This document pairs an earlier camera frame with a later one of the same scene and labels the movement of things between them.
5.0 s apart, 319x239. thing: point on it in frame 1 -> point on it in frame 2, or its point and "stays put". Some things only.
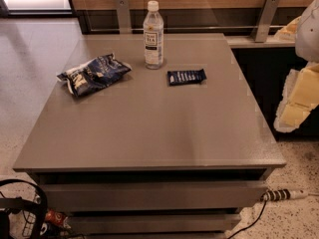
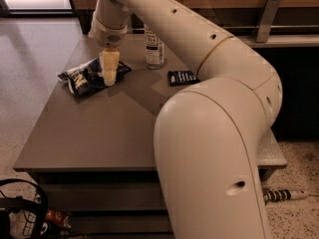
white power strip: (283, 194) stays put
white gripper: (308, 34) -> (107, 34)
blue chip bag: (96, 73) stays put
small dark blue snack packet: (176, 78) stays put
